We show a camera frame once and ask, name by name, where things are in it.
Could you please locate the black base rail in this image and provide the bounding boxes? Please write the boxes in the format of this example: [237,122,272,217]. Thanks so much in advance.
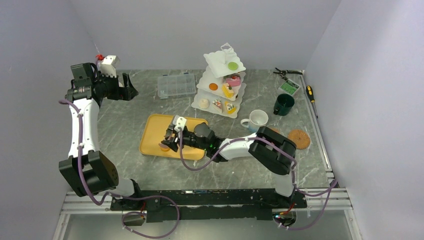
[110,188,308,223]

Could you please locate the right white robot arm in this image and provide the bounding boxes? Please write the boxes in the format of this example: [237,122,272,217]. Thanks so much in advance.
[160,123,297,208]

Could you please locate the white round cupcake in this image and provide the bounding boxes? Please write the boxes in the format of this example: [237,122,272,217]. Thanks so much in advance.
[198,98,210,109]

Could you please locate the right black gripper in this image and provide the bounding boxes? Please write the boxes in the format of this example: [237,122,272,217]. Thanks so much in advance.
[161,127,209,152]

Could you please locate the white blue mug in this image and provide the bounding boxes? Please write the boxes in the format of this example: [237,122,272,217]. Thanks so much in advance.
[240,109,269,133]

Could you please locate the yellow cake piece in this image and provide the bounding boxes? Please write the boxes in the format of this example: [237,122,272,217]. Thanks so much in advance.
[222,83,234,99]

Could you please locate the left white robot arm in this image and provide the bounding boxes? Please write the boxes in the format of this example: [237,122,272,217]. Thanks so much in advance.
[58,55,144,210]

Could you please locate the cream triangle cake slice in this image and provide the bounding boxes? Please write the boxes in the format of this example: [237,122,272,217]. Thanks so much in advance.
[225,101,237,115]

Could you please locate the pink handled tongs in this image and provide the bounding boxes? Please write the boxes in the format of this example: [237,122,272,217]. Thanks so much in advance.
[158,128,174,149]

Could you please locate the white triangle cake slice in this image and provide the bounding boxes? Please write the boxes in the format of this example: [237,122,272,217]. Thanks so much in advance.
[212,98,223,113]

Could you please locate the clear plastic compartment box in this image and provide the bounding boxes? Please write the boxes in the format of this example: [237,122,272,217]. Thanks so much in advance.
[157,72,196,99]

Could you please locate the orange round cookie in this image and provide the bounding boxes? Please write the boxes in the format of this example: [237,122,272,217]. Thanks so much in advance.
[208,83,219,91]

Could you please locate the green white packet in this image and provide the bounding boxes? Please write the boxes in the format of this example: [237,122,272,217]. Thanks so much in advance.
[277,78,301,97]

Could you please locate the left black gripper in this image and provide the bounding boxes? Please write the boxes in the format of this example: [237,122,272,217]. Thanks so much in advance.
[93,71,138,101]

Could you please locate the white three-tier dessert stand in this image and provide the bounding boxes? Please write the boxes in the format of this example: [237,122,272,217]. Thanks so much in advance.
[191,42,247,119]

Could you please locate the pink cake with cherry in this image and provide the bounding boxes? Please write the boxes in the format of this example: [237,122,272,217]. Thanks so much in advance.
[225,75,242,88]

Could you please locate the yellow black screwdriver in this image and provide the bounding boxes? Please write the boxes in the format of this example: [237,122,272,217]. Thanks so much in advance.
[306,85,319,119]

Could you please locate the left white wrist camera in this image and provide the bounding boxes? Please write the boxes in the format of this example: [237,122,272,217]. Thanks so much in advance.
[98,55,120,78]

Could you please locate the green round macaron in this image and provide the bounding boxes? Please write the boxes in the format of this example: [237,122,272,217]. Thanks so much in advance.
[227,61,239,71]

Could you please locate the dark green mug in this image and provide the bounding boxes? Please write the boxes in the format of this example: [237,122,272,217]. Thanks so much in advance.
[273,93,295,116]

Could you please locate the black pliers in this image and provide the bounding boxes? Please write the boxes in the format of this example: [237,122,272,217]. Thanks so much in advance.
[273,67,303,77]

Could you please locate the yellow serving tray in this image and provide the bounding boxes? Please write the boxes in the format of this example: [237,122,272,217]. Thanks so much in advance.
[139,114,208,161]

